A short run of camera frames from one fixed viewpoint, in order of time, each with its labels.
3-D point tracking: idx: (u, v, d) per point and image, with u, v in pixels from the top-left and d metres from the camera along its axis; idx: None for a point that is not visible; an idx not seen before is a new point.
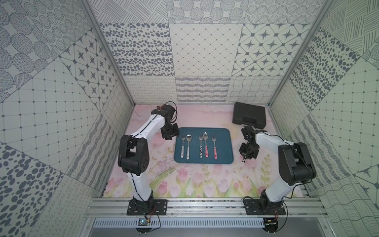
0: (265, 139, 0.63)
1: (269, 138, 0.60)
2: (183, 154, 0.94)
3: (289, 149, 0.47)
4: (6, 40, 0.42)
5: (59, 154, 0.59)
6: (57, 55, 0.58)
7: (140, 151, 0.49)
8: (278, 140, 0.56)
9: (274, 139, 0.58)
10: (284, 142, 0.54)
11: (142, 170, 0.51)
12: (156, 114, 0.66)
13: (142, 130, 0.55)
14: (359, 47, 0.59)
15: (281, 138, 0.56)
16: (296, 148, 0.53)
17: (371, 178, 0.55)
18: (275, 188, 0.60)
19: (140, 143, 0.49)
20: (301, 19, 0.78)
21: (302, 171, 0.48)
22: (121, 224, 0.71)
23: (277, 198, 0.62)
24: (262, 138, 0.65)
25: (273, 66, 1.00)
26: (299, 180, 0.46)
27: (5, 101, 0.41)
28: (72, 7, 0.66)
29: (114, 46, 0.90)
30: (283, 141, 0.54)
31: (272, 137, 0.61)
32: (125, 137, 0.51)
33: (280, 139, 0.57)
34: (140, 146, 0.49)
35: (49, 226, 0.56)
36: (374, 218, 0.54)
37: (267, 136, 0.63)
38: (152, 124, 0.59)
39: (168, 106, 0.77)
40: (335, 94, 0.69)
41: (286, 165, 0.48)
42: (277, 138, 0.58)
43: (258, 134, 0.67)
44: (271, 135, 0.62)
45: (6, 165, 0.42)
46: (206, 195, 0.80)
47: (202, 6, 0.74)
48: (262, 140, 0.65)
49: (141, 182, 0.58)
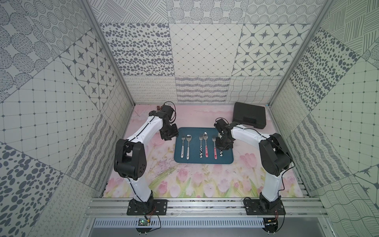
0: (242, 134, 0.64)
1: (246, 131, 0.62)
2: (183, 154, 0.94)
3: (268, 143, 0.52)
4: (6, 40, 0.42)
5: (59, 154, 0.59)
6: (57, 55, 0.58)
7: (136, 156, 0.48)
8: (255, 136, 0.58)
9: (252, 135, 0.59)
10: (260, 136, 0.56)
11: (138, 175, 0.49)
12: (153, 116, 0.64)
13: (139, 134, 0.53)
14: (359, 47, 0.59)
15: (256, 132, 0.60)
16: (272, 139, 0.57)
17: (371, 178, 0.55)
18: (268, 185, 0.61)
19: (137, 147, 0.47)
20: (301, 19, 0.78)
21: (283, 160, 0.52)
22: (121, 224, 0.71)
23: (274, 196, 0.63)
24: (237, 133, 0.66)
25: (273, 66, 1.00)
26: (282, 169, 0.55)
27: (5, 101, 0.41)
28: (72, 7, 0.66)
29: (114, 46, 0.90)
30: (259, 136, 0.57)
31: (248, 130, 0.63)
32: (121, 140, 0.49)
33: (256, 134, 0.58)
34: (136, 151, 0.47)
35: (49, 227, 0.56)
36: (374, 218, 0.54)
37: (242, 130, 0.64)
38: (149, 127, 0.57)
39: (166, 106, 0.75)
40: (335, 94, 0.69)
41: (269, 158, 0.51)
42: (253, 133, 0.59)
43: (234, 128, 0.68)
44: (247, 129, 0.64)
45: (7, 165, 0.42)
46: (206, 195, 0.80)
47: (202, 6, 0.74)
48: (239, 135, 0.66)
49: (139, 185, 0.57)
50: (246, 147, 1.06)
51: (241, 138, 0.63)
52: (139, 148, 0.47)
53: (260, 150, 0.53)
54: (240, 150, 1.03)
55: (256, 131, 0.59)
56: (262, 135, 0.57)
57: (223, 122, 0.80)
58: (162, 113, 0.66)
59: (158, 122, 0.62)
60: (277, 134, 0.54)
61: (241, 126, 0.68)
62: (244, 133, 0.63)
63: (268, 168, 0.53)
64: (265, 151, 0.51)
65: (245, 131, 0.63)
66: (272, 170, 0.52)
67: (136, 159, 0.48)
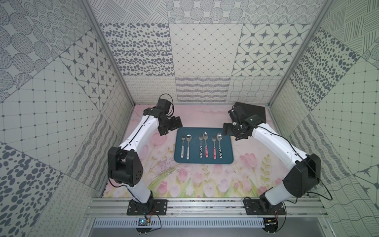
0: (271, 143, 0.51)
1: (277, 141, 0.50)
2: (183, 154, 0.94)
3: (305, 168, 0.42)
4: (6, 40, 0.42)
5: (59, 153, 0.59)
6: (57, 55, 0.58)
7: (130, 165, 0.45)
8: (288, 151, 0.47)
9: (283, 149, 0.48)
10: (294, 153, 0.46)
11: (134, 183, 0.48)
12: (147, 116, 0.58)
13: (132, 139, 0.49)
14: (359, 47, 0.59)
15: (290, 146, 0.48)
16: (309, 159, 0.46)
17: (371, 178, 0.55)
18: (277, 194, 0.58)
19: (130, 156, 0.44)
20: (301, 19, 0.78)
21: (310, 183, 0.45)
22: (120, 224, 0.71)
23: (275, 202, 0.61)
24: (263, 137, 0.54)
25: (273, 66, 1.00)
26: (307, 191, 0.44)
27: (5, 101, 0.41)
28: (72, 7, 0.66)
29: (114, 46, 0.90)
30: (292, 152, 0.46)
31: (278, 139, 0.50)
32: (114, 148, 0.46)
33: (289, 148, 0.48)
34: (130, 160, 0.44)
35: (49, 226, 0.56)
36: (374, 218, 0.54)
37: (274, 138, 0.51)
38: (143, 130, 0.53)
39: (161, 100, 0.68)
40: (335, 94, 0.69)
41: (298, 181, 0.43)
42: (286, 146, 0.48)
43: (264, 134, 0.53)
44: (280, 138, 0.51)
45: (7, 165, 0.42)
46: (206, 195, 0.80)
47: (202, 6, 0.74)
48: (268, 143, 0.53)
49: (137, 191, 0.55)
50: (245, 147, 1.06)
51: (267, 145, 0.54)
52: (132, 157, 0.44)
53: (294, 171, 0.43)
54: (240, 150, 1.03)
55: (290, 144, 0.49)
56: (297, 151, 0.46)
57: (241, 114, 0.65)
58: (157, 110, 0.61)
59: (152, 123, 0.57)
60: (316, 155, 0.45)
61: (270, 129, 0.54)
62: (273, 141, 0.51)
63: (291, 188, 0.47)
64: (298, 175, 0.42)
65: (275, 140, 0.50)
66: (296, 193, 0.46)
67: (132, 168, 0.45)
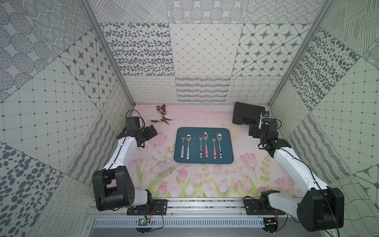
0: (290, 165, 0.50)
1: (295, 165, 0.49)
2: (183, 154, 0.94)
3: (319, 196, 0.40)
4: (6, 40, 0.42)
5: (59, 153, 0.59)
6: (57, 55, 0.58)
7: (122, 181, 0.42)
8: (305, 177, 0.45)
9: (301, 174, 0.46)
10: (312, 180, 0.44)
11: (130, 202, 0.43)
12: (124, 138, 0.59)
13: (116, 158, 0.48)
14: (359, 47, 0.59)
15: (309, 172, 0.47)
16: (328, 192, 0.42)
17: (371, 178, 0.55)
18: (281, 201, 0.57)
19: (119, 173, 0.42)
20: (301, 19, 0.78)
21: (325, 218, 0.41)
22: (121, 224, 0.71)
23: (275, 204, 0.61)
24: (284, 159, 0.53)
25: (273, 66, 1.00)
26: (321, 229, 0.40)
27: (5, 101, 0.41)
28: (72, 7, 0.66)
29: (114, 46, 0.90)
30: (310, 178, 0.45)
31: (298, 163, 0.50)
32: (99, 173, 0.42)
33: (307, 174, 0.46)
34: (121, 176, 0.42)
35: (49, 226, 0.56)
36: (374, 218, 0.54)
37: (294, 160, 0.51)
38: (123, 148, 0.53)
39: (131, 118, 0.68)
40: (335, 94, 0.69)
41: (311, 211, 0.40)
42: (304, 171, 0.47)
43: (284, 155, 0.54)
44: (299, 161, 0.51)
45: (7, 165, 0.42)
46: (206, 195, 0.80)
47: (202, 6, 0.74)
48: (286, 165, 0.52)
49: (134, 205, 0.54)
50: (245, 147, 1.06)
51: (286, 169, 0.52)
52: (123, 172, 0.42)
53: (305, 199, 0.42)
54: (240, 150, 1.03)
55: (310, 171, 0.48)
56: (316, 180, 0.44)
57: (273, 129, 0.63)
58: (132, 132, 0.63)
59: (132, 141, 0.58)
60: (337, 189, 0.41)
61: (291, 152, 0.55)
62: (292, 165, 0.50)
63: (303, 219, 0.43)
64: (310, 201, 0.40)
65: (295, 164, 0.50)
66: (308, 224, 0.41)
67: (124, 184, 0.42)
